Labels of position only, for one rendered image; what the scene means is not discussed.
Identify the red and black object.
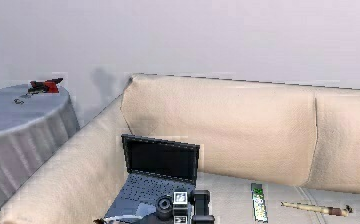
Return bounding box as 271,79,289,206
27,77,65,95

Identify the tan wooden stick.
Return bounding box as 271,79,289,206
280,200,354,218

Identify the round table with grey cloth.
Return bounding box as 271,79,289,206
0,83,81,210

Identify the beige sofa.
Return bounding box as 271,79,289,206
0,72,360,224

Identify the dark grey open laptop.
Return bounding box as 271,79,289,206
103,133,201,224

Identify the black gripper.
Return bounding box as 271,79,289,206
147,195,175,224

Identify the small grey key ring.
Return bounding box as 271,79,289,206
13,93,32,105

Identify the green and white remote control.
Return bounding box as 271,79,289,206
250,182,269,224

